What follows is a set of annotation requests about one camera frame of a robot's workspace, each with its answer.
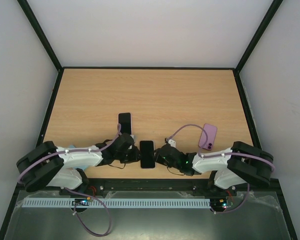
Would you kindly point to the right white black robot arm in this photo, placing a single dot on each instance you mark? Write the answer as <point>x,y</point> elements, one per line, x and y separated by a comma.
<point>241,163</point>

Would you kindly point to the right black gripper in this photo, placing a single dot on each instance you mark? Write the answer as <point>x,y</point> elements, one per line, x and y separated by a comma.
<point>159,155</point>

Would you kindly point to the light blue phone case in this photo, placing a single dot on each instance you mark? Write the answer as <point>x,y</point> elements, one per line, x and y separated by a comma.
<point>72,146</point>

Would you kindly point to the white slotted cable duct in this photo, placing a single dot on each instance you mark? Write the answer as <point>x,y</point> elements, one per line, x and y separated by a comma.
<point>118,203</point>

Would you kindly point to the pink phone case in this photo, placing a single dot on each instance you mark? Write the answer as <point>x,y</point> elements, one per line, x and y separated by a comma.
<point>131,123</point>

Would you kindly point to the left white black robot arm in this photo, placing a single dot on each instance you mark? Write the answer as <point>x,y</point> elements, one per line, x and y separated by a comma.
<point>51,166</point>

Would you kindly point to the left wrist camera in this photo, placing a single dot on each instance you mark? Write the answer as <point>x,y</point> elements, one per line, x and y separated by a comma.
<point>123,142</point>

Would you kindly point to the black aluminium frame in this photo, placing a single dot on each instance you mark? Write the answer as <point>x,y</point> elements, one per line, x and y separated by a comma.
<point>156,183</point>

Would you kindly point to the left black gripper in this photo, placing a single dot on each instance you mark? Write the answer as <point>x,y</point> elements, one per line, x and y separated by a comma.
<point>135,156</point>

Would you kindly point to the black screen phone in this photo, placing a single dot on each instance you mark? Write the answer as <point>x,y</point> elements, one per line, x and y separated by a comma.
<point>125,123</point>

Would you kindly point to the cream white phone case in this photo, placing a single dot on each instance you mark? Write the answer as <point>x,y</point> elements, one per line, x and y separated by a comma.
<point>154,155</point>

